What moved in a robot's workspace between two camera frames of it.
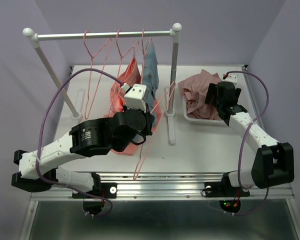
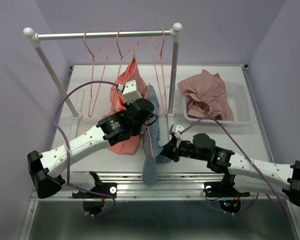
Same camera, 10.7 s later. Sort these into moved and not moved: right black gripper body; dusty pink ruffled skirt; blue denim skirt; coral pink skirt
Moved: right black gripper body; blue denim skirt
Not moved: dusty pink ruffled skirt; coral pink skirt
